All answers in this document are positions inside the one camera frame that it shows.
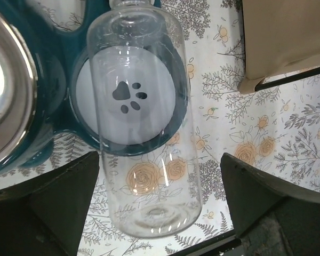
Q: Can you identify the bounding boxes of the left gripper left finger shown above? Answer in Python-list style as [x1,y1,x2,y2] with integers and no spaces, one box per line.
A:
[0,151,99,255]

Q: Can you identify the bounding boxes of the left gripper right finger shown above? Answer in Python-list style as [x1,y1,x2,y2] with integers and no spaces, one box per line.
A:
[220,153,320,255]

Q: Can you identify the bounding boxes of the stainless steel bowl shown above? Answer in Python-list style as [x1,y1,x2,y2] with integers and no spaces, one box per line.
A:
[0,12,38,162]

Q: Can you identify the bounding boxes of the teal pet bowl stand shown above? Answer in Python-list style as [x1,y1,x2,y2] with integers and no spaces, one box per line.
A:
[0,0,193,177]

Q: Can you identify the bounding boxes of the beige fabric pet tent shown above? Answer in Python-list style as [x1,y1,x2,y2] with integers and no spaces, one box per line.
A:
[238,1,320,94]

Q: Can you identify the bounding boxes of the clear plastic water bottle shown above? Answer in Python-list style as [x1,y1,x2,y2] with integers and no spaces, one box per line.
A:
[86,1,202,238]

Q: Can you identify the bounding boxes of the black tent pole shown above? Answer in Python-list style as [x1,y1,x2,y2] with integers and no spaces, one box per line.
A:
[254,67,320,92]

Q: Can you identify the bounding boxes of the floral patterned table mat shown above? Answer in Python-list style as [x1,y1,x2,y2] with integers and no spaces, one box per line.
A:
[0,0,320,256]

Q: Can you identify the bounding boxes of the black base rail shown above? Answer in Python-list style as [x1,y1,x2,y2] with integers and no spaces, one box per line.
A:
[172,230,245,256]

